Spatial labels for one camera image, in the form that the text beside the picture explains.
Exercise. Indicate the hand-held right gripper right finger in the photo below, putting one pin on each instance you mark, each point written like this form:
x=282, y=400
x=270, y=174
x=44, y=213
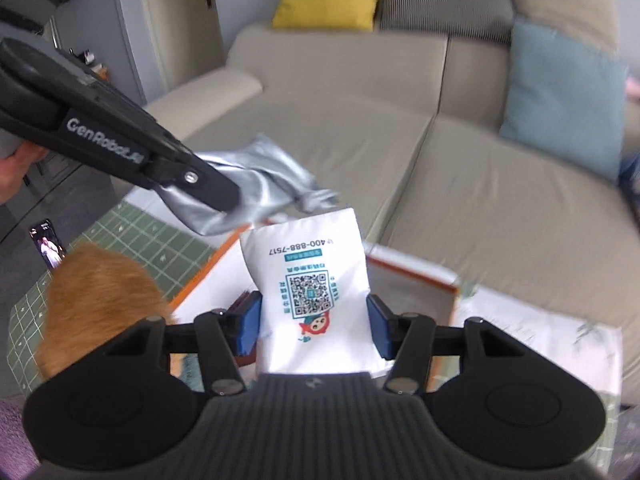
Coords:
x=382, y=325

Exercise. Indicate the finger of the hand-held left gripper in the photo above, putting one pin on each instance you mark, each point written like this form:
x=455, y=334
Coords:
x=200, y=182

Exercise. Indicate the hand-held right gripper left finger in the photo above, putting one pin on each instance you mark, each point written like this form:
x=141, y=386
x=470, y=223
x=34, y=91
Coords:
x=248, y=322

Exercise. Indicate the orange cardboard box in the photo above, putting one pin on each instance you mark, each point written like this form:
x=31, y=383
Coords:
x=415, y=300

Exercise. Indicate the silver foil bag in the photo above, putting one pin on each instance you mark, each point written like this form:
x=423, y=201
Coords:
x=270, y=175

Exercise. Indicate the white printed soft packet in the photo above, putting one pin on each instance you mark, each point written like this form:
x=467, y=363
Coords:
x=305, y=260

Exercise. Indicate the brown teddy bear green sweater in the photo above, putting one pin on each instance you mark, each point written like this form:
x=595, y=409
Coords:
x=100, y=300

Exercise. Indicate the person's left hand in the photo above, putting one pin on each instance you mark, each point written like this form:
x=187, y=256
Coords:
x=17, y=167

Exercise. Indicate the black smartphone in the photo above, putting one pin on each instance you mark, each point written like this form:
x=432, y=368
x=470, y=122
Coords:
x=47, y=247

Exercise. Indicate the cream door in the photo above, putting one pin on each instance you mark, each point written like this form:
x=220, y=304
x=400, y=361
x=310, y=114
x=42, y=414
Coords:
x=175, y=25

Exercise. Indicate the beige sofa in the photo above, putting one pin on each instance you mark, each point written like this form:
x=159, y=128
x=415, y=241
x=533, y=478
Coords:
x=450, y=185

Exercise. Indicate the light blue pillow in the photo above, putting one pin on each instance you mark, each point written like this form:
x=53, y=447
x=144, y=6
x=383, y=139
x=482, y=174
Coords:
x=565, y=105

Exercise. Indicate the illustrated book on sofa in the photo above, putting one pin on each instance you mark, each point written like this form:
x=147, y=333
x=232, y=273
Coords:
x=631, y=172

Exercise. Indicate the grey striped pillow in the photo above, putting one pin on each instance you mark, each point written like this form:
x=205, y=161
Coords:
x=445, y=12

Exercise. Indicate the pink plush item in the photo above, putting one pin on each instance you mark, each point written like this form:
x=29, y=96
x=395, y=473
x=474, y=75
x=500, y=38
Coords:
x=633, y=85

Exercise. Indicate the beige pillow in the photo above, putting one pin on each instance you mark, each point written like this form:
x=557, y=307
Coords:
x=560, y=0

